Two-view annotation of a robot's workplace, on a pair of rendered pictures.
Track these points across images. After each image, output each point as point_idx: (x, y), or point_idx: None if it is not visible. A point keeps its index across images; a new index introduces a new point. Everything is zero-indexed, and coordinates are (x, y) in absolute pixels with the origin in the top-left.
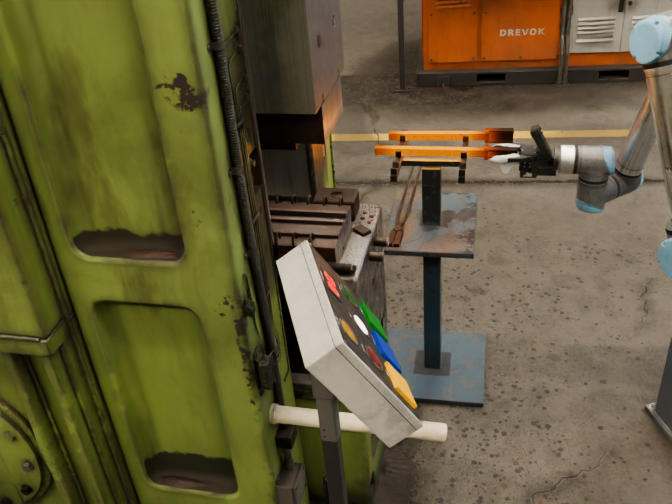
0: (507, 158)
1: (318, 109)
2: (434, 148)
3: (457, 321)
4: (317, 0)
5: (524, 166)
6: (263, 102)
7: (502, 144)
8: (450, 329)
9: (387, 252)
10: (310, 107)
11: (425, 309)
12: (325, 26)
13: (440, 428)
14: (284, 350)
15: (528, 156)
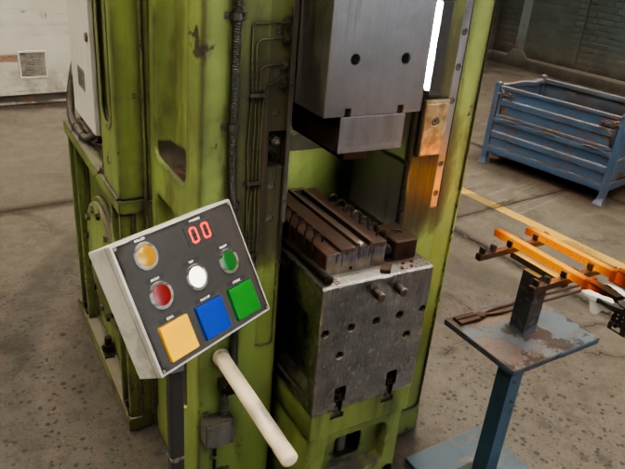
0: (597, 297)
1: (331, 116)
2: (544, 255)
3: (551, 467)
4: (366, 23)
5: (617, 317)
6: (300, 95)
7: (614, 287)
8: (535, 467)
9: (448, 324)
10: (321, 111)
11: (486, 414)
12: (379, 54)
13: (285, 451)
14: (270, 322)
15: (621, 308)
